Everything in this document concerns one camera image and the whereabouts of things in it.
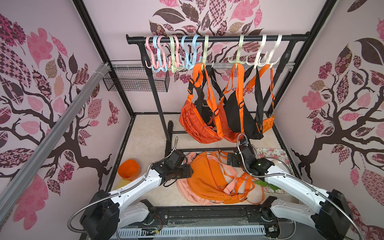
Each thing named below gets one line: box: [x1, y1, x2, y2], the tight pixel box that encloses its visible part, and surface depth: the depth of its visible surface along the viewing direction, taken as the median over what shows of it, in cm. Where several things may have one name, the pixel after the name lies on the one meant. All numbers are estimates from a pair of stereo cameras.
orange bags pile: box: [176, 150, 265, 205], surface depth 83 cm
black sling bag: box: [223, 66, 264, 140], surface depth 76 cm
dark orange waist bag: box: [179, 63, 224, 144], surface depth 77 cm
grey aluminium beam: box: [0, 63, 111, 222], surface depth 61 cm
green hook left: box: [168, 35, 184, 73], surface depth 55 cm
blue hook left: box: [151, 35, 168, 73], surface depth 57 cm
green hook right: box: [228, 34, 248, 64], surface depth 59 cm
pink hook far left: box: [144, 36, 159, 69], surface depth 58 cm
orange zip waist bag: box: [219, 63, 245, 143], surface depth 77 cm
